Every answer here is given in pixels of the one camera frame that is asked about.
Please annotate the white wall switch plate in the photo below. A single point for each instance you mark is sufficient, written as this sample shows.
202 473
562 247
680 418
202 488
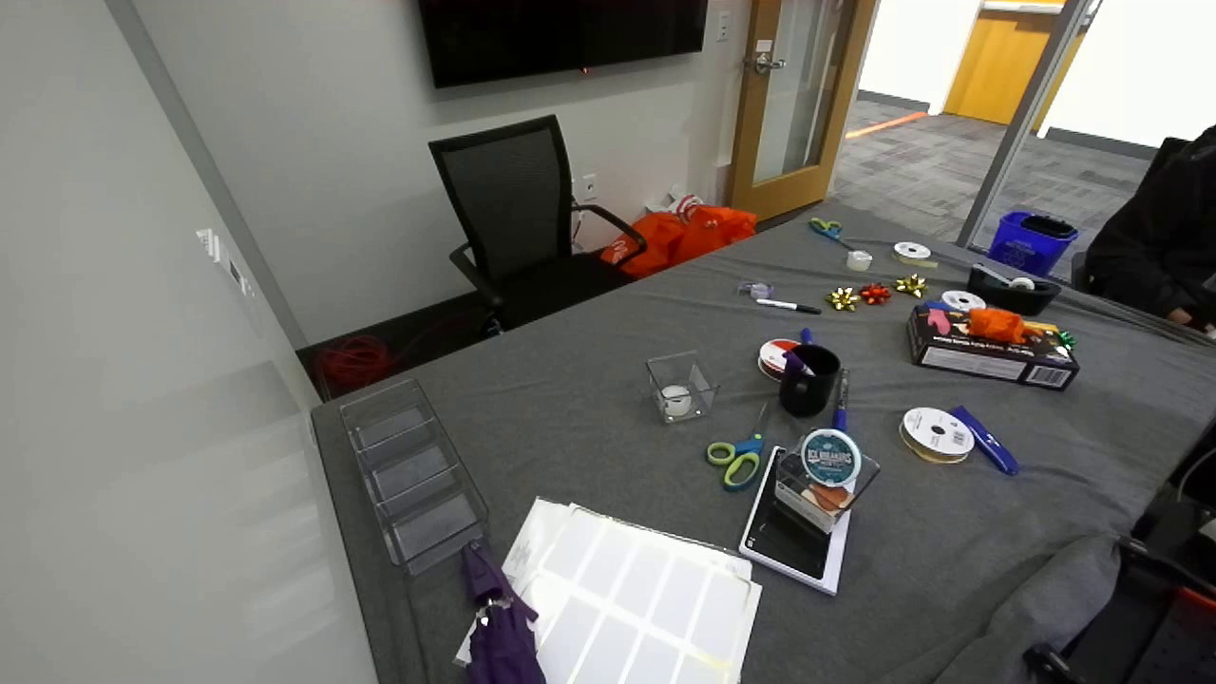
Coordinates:
722 23

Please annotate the clear box with supplies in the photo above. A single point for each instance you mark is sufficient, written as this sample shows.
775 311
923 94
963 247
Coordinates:
817 496

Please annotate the black office chair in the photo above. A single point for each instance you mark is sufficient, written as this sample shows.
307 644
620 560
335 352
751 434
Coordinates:
506 193

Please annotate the white wall thermostat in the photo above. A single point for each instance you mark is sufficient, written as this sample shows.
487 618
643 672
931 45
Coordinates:
210 246

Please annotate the black cardboard box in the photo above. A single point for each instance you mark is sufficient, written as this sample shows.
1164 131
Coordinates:
989 364

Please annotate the green gift bow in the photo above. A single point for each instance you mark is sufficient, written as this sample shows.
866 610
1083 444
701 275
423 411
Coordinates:
1061 340

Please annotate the pink item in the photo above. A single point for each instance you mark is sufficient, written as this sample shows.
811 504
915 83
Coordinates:
937 320

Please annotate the black marker white cap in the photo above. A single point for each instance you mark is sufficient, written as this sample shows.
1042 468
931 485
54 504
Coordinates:
790 306

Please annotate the wooden door with glass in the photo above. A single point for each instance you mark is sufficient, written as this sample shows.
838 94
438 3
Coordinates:
746 127

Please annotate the white tablet black screen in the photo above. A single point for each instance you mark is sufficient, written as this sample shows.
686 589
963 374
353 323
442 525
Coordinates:
785 539

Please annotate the red gift bow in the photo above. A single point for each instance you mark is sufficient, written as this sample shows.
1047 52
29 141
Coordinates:
875 293

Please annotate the orange and white ribbon spool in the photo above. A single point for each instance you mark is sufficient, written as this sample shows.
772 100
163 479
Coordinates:
767 360

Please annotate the black wall television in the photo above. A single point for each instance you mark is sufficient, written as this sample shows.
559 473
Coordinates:
562 35

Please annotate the green and blue scissors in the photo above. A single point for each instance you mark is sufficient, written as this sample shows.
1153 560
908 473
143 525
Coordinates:
752 447
828 232

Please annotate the yellow wooden door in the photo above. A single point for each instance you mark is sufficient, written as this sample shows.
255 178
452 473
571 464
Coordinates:
1000 61

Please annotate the orange ribbon bow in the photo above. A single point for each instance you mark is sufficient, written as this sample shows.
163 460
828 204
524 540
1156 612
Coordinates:
998 323

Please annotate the clear plastic cube box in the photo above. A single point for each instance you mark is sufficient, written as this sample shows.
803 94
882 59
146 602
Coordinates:
680 404

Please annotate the orange bag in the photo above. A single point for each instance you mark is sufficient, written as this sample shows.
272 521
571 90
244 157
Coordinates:
686 236

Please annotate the blue pen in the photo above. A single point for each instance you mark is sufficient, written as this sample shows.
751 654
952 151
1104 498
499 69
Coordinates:
803 337
841 418

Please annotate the clear organizer tray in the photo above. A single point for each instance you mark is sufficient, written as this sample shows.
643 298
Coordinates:
418 488

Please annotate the person in black clothing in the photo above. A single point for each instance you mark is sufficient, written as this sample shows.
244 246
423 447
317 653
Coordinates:
1159 231

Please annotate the white spool yellow ribbon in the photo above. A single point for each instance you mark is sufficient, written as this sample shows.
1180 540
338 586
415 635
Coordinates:
912 252

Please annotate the blue bin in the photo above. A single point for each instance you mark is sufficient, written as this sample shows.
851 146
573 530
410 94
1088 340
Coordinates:
1031 246

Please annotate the gold gift bow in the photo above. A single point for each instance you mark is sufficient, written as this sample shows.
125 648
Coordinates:
908 285
841 298

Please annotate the grey tablecloth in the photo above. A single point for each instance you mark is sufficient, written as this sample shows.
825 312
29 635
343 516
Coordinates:
963 556

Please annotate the blue capped marker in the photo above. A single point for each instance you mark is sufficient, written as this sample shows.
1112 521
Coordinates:
989 444

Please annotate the grey metal partition post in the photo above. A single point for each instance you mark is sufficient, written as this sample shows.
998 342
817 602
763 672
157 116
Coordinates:
1027 127

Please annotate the black mug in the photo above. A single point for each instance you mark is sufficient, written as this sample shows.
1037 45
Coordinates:
811 384

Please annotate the purple cloth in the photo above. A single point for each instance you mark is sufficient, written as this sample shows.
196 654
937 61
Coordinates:
501 634

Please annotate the black tape dispenser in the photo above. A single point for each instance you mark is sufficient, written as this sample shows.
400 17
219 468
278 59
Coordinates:
1012 298

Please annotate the white wall outlet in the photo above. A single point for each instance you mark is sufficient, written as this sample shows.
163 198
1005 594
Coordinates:
662 198

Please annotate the small clear purple cap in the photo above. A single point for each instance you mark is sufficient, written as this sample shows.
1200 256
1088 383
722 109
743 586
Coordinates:
757 292

